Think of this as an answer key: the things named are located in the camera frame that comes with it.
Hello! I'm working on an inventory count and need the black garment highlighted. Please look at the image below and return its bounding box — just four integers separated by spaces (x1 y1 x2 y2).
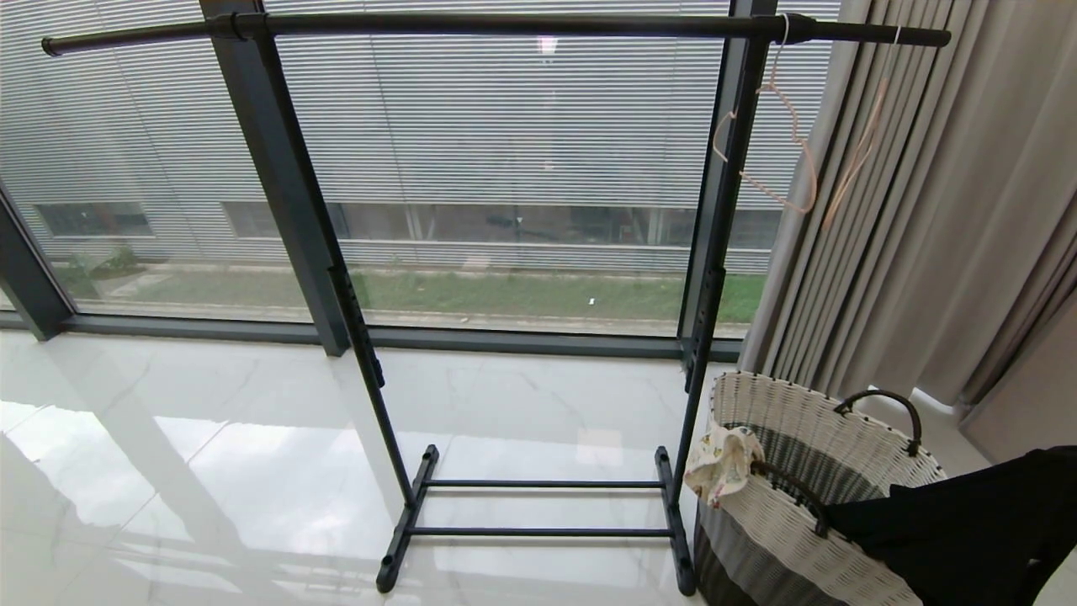
820 446 1077 606

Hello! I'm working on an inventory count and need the beige curtain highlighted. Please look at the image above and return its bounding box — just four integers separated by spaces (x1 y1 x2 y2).
739 0 1077 415

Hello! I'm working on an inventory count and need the white laundry basket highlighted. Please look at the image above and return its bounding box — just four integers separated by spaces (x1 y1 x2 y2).
692 371 949 606

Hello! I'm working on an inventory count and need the black clothes rack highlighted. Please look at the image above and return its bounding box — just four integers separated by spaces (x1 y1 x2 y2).
40 12 952 596

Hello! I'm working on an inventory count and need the cream printed garment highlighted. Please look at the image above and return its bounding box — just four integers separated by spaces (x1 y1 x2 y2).
683 423 766 508

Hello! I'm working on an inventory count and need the window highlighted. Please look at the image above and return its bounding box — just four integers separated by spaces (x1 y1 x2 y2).
0 0 842 364

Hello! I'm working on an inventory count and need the pink clothes hanger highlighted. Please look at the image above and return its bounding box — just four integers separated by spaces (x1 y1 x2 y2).
822 29 903 230
712 34 820 215

